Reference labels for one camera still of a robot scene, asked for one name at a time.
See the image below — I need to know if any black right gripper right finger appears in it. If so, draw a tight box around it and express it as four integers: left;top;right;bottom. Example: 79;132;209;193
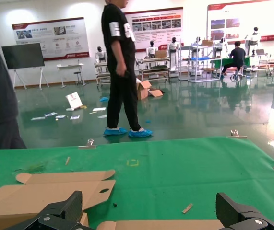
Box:
215;192;274;230

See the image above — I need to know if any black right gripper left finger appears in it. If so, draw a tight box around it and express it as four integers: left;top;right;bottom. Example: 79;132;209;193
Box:
4;190;89;230

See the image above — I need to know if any open brown cardboard box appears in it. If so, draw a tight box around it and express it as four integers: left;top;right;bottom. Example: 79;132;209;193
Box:
0;169;116;225
97;220;225;230

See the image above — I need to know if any short wooden stick piece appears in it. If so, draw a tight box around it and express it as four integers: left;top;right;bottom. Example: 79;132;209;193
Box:
181;203;194;214

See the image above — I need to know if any silver binder clip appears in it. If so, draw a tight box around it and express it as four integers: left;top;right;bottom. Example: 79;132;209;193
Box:
226;129;248;139
78;138;97;150

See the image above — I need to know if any green table cloth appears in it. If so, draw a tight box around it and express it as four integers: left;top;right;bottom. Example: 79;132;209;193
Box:
0;137;274;230

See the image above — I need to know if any white floor sign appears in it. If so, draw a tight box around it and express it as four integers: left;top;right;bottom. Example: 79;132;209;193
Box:
65;92;83;111

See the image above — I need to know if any black stool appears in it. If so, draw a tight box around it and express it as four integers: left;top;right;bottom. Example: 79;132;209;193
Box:
73;71;87;86

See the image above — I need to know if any metal rack cart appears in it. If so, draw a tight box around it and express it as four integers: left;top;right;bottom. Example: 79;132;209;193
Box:
138;57;171;82
95;61;111;86

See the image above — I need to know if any open cardboard carton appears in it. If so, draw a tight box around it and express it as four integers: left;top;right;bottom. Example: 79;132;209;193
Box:
136;80;164;101

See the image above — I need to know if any white desk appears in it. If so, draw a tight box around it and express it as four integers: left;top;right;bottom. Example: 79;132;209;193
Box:
56;62;84;89

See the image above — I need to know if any green covered work table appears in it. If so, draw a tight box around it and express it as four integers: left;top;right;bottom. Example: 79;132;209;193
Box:
210;57;251;70

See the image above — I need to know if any seated person in black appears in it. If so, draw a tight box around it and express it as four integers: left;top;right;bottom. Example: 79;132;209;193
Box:
220;41;247;79

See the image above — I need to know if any white humanoid robot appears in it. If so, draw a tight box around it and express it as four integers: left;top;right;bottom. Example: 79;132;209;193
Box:
246;26;261;55
193;36;203;57
219;37;229;57
95;46;107;64
169;37;179;71
147;40;158;58

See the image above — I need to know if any person in black printed shirt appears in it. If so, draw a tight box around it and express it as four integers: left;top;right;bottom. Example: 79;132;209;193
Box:
101;0;154;138

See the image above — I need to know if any black screen on stand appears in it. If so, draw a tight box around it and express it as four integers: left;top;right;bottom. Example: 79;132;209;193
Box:
1;43;50;91

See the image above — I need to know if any wide info poster board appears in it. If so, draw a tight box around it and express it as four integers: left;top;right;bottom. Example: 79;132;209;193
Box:
11;16;90;62

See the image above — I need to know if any photo poster board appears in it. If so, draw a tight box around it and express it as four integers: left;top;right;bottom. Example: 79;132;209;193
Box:
206;1;274;43

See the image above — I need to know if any red headed info poster board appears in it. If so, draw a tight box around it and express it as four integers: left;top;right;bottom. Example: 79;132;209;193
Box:
123;6;184;52

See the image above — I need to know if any white metal frame shelf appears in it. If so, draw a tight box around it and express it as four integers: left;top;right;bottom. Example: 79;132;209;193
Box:
178;44;224;83

